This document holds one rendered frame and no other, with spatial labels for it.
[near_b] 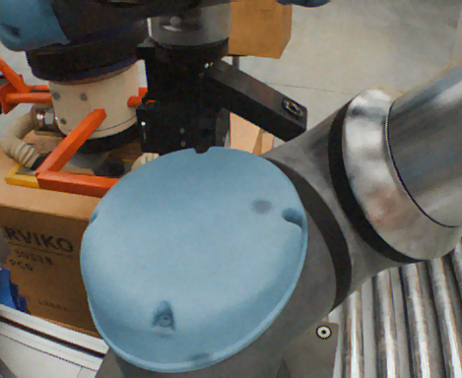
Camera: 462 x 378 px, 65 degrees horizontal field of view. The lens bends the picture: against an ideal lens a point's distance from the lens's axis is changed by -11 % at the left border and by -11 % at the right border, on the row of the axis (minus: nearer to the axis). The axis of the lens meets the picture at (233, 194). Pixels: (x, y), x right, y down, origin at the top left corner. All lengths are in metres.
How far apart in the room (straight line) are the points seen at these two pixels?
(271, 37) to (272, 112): 1.84
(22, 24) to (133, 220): 0.11
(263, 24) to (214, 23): 1.84
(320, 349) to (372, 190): 0.23
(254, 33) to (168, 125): 1.85
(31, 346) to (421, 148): 0.51
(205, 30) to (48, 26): 0.19
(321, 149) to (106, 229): 0.13
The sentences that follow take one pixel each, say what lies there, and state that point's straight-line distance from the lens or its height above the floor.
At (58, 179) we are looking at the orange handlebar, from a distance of 0.56.
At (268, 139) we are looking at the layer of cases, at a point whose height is 0.54.
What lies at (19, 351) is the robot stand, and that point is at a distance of 0.57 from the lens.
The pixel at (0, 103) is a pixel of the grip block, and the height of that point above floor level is 1.07.
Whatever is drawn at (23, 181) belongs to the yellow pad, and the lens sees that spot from 0.82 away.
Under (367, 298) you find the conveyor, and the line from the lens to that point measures 1.18.
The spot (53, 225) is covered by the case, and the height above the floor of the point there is 0.92.
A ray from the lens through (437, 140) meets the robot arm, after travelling 0.20.
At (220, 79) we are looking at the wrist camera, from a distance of 0.38.
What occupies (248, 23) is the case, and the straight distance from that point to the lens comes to 2.22.
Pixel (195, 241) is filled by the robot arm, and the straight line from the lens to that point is 0.18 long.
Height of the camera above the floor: 1.40
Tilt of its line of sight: 39 degrees down
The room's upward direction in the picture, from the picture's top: straight up
